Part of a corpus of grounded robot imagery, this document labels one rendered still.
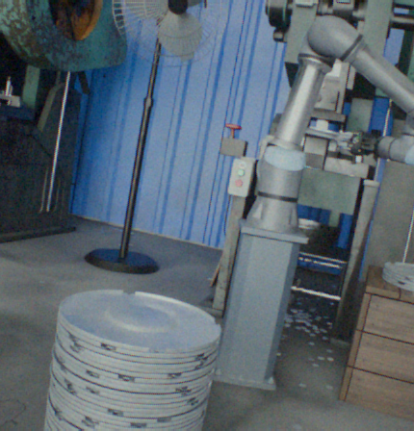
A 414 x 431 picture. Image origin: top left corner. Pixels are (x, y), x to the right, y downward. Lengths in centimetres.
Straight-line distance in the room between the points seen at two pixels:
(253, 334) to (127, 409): 69
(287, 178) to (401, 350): 57
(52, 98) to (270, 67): 142
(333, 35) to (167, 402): 107
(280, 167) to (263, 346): 50
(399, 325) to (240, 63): 242
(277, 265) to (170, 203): 222
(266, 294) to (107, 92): 265
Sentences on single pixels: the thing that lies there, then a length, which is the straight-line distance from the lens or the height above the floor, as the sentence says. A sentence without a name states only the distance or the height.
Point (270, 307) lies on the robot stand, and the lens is 143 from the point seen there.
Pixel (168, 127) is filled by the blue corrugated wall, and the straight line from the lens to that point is 357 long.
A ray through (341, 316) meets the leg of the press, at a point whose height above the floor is 12.
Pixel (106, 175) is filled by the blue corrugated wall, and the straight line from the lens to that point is 375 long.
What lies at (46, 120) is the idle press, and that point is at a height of 66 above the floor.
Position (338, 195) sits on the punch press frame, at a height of 56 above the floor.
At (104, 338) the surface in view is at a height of 31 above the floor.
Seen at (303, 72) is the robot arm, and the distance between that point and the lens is 159.
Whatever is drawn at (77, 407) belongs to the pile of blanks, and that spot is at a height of 19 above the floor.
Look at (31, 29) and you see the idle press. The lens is 247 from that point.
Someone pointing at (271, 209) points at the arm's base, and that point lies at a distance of 140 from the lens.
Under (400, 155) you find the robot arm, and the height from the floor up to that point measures 73.
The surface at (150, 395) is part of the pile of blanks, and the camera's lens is 82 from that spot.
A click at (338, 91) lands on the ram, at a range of 214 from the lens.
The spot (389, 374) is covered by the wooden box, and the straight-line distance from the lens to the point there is 152.
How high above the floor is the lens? 62
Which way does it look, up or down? 7 degrees down
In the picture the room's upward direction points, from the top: 10 degrees clockwise
